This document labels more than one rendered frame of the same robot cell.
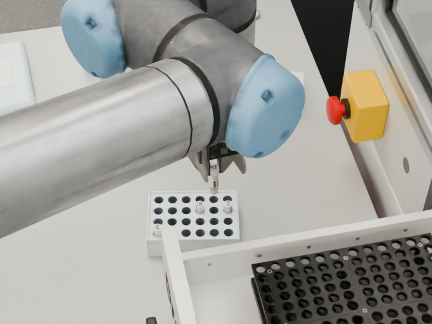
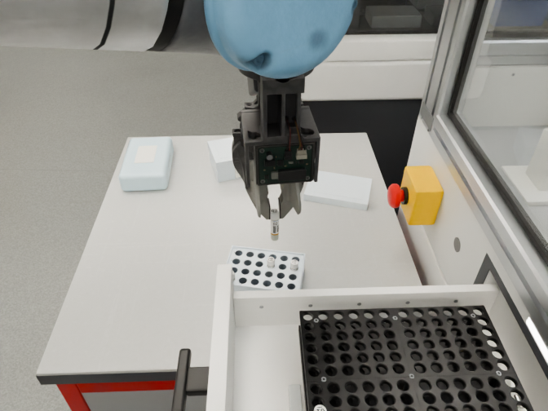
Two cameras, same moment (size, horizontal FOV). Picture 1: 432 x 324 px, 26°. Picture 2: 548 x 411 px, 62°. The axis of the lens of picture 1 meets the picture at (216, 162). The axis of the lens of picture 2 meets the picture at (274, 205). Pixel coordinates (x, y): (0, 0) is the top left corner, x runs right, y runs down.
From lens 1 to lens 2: 0.55 m
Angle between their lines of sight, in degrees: 12
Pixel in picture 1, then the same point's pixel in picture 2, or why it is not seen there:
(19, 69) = (161, 152)
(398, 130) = (452, 214)
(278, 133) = (306, 27)
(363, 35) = (424, 139)
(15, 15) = not seen: hidden behind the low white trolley
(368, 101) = (426, 187)
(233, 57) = not seen: outside the picture
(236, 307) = (281, 353)
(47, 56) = (188, 152)
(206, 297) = (256, 338)
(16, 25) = not seen: hidden behind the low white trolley
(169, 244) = (221, 279)
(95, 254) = (178, 290)
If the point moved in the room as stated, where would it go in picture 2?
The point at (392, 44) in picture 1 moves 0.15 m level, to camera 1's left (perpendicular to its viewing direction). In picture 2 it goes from (452, 136) to (349, 127)
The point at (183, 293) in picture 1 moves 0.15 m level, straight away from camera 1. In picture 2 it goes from (221, 328) to (243, 232)
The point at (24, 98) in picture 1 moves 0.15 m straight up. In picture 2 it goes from (158, 170) to (145, 103)
